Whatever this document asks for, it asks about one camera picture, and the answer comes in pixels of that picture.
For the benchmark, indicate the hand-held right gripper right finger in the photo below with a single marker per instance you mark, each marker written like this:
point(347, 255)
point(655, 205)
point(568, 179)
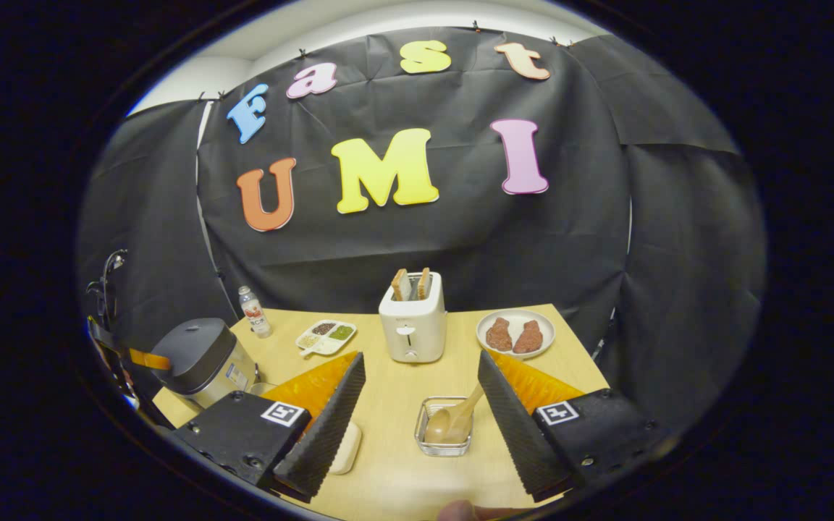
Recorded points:
point(518, 427)

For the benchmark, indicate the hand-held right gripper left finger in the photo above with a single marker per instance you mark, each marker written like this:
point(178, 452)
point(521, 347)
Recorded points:
point(323, 430)

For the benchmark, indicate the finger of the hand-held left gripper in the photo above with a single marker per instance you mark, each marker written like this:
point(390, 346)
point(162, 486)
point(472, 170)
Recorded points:
point(149, 359)

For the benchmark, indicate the shallow tray of white rice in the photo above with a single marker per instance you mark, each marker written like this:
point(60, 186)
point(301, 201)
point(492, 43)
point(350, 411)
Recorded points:
point(348, 449)

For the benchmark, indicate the grey rice cooker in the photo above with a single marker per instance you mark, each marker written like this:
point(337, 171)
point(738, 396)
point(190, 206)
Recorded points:
point(196, 351)

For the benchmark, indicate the wooden spoon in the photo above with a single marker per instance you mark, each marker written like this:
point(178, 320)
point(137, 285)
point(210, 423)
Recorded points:
point(453, 423)

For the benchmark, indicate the brown meat piece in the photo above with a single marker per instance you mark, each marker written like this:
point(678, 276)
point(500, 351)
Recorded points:
point(499, 335)
point(528, 338)

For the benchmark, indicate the white divided dish of beans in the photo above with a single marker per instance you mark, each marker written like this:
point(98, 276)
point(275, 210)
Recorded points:
point(326, 337)

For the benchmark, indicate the white round plate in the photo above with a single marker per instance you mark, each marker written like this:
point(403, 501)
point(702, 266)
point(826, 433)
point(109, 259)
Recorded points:
point(515, 313)

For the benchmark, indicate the small clear plastic bottle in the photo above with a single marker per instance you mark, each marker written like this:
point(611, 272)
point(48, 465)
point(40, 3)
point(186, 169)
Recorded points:
point(255, 315)

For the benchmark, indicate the white toaster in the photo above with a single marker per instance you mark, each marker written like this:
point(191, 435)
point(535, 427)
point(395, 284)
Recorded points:
point(413, 325)

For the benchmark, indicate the toast slice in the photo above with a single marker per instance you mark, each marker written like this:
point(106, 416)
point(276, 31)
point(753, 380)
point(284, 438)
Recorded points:
point(424, 284)
point(401, 286)

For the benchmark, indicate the black backdrop cloth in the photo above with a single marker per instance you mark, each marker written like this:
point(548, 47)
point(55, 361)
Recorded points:
point(460, 246)

